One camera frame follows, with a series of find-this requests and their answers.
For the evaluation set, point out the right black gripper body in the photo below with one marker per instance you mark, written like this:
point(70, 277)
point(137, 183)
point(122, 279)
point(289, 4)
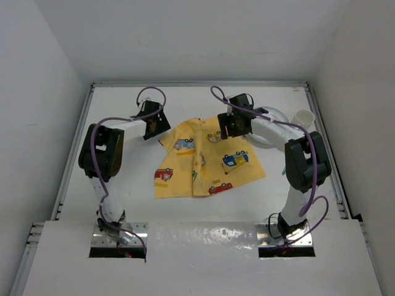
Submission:
point(230, 120)

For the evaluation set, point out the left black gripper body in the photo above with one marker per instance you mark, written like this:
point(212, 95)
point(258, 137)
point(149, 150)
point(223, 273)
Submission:
point(161, 126)

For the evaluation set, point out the white round plate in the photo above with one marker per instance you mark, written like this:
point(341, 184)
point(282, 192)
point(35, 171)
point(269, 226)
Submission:
point(266, 132)

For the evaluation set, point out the yellow car print placemat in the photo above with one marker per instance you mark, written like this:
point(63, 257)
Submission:
point(199, 163)

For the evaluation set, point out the white mug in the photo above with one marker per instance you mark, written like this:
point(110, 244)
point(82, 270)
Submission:
point(304, 118)

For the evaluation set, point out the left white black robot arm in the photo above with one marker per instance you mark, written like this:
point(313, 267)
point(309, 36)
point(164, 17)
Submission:
point(101, 159)

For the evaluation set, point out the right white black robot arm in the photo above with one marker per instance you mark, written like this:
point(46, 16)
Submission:
point(306, 161)

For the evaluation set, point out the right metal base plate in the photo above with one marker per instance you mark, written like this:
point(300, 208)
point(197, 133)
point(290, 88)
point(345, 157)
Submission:
point(268, 236)

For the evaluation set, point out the metal base plate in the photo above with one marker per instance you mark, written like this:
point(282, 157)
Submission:
point(108, 237)
point(268, 236)

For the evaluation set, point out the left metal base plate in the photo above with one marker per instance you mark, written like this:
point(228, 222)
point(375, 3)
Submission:
point(108, 237)

